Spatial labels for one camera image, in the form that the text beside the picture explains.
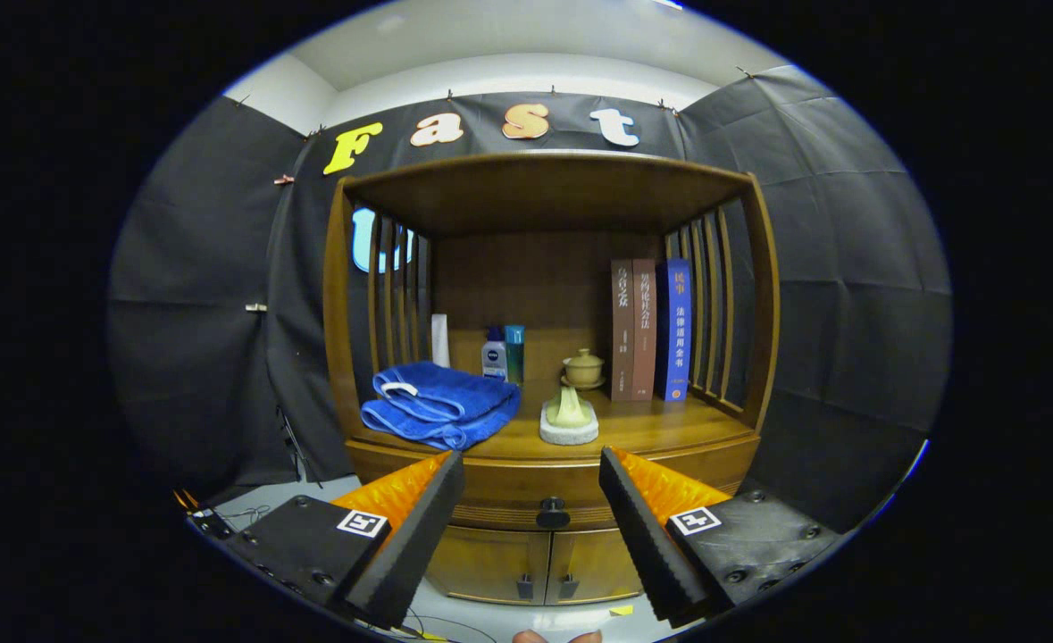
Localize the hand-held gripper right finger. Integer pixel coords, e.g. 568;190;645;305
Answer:
598;447;848;629

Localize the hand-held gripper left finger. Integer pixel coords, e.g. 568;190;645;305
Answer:
188;449;464;630

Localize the wooden drawer with black knob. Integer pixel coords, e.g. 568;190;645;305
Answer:
352;444;759;532

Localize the green scrub brush white sponge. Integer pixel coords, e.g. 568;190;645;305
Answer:
539;386;600;447

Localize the wooden cabinet door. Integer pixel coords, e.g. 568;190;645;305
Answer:
546;527;648;604
425;525;552;606

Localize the wooden countertop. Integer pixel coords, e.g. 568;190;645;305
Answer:
347;380;757;463

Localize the wooden cabinet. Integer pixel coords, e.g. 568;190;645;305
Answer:
322;149;781;608

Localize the folded blue towel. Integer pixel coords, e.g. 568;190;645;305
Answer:
360;361;522;451

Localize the beige lidded teacup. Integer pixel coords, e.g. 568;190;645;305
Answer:
562;348;606;391

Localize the white bottle with blue cap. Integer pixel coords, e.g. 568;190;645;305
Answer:
481;326;508;381

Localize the reddish brown book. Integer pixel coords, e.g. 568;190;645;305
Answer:
631;259;659;401

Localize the dark brown book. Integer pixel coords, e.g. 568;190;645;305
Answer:
610;259;635;402

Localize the blue book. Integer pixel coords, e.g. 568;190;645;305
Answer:
656;258;693;403

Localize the black floor cable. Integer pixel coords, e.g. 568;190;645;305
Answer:
401;607;500;643

